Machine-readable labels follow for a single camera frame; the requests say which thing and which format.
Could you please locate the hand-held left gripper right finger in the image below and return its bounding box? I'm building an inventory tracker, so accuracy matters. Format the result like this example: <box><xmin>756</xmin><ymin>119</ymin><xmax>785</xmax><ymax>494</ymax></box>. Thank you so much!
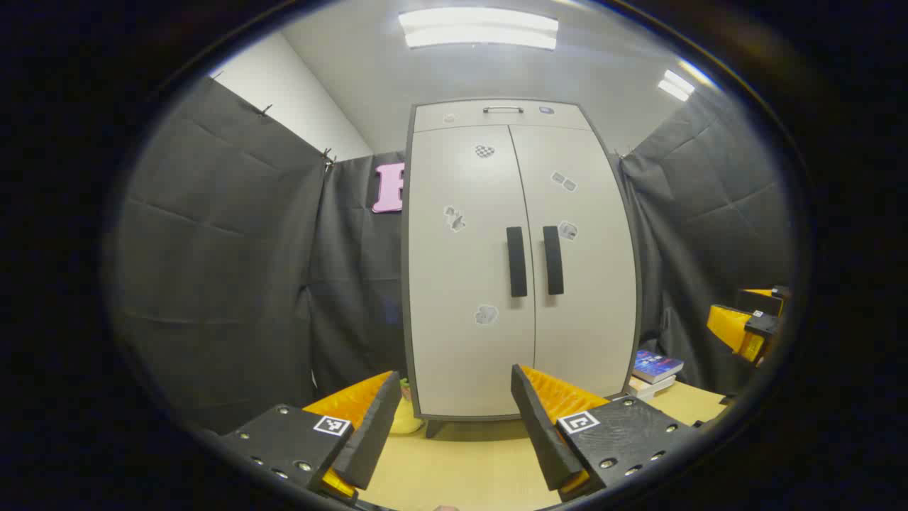
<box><xmin>511</xmin><ymin>364</ymin><xmax>699</xmax><ymax>501</ymax></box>

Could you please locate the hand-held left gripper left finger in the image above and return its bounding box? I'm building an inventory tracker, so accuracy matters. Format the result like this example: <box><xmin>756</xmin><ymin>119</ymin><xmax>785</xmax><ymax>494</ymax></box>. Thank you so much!
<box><xmin>220</xmin><ymin>370</ymin><xmax>403</xmax><ymax>501</ymax></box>

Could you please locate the grey shoe cabinet door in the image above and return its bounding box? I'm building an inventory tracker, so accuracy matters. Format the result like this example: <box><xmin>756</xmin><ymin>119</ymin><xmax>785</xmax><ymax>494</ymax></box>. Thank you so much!
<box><xmin>509</xmin><ymin>124</ymin><xmax>638</xmax><ymax>398</ymax></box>
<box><xmin>409</xmin><ymin>126</ymin><xmax>536</xmax><ymax>418</ymax></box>

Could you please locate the grey double-door shoe cabinet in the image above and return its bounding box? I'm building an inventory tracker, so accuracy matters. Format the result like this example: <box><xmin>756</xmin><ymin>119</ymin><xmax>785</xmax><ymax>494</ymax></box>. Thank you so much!
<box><xmin>401</xmin><ymin>98</ymin><xmax>643</xmax><ymax>437</ymax></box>

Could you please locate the black door handle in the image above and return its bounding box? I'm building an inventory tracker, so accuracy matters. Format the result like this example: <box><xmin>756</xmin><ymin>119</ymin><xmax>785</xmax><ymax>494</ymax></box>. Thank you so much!
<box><xmin>506</xmin><ymin>226</ymin><xmax>528</xmax><ymax>298</ymax></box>
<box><xmin>543</xmin><ymin>226</ymin><xmax>565</xmax><ymax>296</ymax></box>

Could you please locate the grey cabinet drawer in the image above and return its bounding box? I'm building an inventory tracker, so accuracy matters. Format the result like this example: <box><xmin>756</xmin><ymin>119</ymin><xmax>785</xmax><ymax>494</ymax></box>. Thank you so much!
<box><xmin>414</xmin><ymin>100</ymin><xmax>592</xmax><ymax>133</ymax></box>

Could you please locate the yellow plush toy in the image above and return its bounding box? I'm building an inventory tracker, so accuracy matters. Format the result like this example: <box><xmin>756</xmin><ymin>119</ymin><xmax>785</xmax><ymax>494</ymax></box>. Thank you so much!
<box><xmin>389</xmin><ymin>380</ymin><xmax>425</xmax><ymax>435</ymax></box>

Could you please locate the blue book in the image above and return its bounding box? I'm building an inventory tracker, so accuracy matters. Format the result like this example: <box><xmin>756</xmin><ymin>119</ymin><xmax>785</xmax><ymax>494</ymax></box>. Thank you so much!
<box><xmin>633</xmin><ymin>350</ymin><xmax>685</xmax><ymax>384</ymax></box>

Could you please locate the small ceiling light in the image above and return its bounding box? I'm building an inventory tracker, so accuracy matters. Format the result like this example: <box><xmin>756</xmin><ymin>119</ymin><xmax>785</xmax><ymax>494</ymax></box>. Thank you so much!
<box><xmin>657</xmin><ymin>69</ymin><xmax>696</xmax><ymax>101</ymax></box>

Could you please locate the black backdrop cloth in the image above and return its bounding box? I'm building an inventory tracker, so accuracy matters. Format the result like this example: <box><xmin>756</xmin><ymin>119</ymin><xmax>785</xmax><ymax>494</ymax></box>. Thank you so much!
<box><xmin>113</xmin><ymin>75</ymin><xmax>795</xmax><ymax>434</ymax></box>

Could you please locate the large ceiling light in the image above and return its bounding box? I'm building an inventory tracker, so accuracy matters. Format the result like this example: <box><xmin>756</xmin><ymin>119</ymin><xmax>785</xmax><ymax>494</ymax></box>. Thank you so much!
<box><xmin>399</xmin><ymin>7</ymin><xmax>560</xmax><ymax>50</ymax></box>

